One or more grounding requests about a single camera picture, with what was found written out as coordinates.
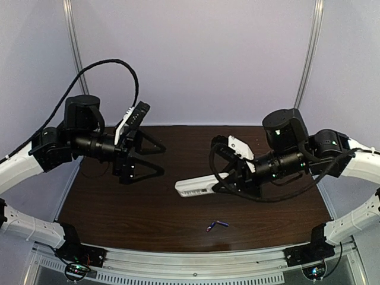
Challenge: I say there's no white remote control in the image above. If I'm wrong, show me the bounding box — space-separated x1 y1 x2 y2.
175 175 218 198

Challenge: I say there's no blue aaa battery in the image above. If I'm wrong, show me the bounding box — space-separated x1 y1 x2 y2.
216 220 229 227
206 221 216 232

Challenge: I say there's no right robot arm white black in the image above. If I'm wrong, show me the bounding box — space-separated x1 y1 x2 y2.
209 109 379 203

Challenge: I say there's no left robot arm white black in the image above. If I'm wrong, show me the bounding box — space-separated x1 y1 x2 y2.
1 95 166 192

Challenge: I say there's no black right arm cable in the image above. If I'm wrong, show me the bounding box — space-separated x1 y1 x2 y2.
208 139 357 204

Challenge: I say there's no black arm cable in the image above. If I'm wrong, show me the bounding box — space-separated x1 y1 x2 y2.
0 58 140 164
208 139 357 204

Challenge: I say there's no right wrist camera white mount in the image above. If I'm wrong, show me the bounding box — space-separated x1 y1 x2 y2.
228 135 256 173

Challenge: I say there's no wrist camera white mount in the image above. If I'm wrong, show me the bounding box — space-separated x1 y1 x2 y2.
114 101 151 145
228 135 256 173

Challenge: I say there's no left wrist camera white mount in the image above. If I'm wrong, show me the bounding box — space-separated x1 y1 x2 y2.
114 101 151 145

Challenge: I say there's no front aluminium rail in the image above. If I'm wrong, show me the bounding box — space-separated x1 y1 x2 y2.
29 240 366 285

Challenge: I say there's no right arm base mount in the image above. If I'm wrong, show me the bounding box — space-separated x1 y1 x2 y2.
283 223 335 281

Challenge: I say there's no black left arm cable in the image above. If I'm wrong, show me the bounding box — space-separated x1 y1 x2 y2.
0 58 140 164

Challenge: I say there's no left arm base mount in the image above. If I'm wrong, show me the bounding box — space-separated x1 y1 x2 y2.
54 223 107 283

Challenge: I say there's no left aluminium frame post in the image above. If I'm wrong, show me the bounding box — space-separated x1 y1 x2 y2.
62 0 91 96

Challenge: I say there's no aluminium frame post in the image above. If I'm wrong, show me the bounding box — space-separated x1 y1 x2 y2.
294 0 324 109
62 0 91 96

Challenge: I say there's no right aluminium frame post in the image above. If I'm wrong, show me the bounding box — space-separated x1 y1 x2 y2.
294 0 324 109

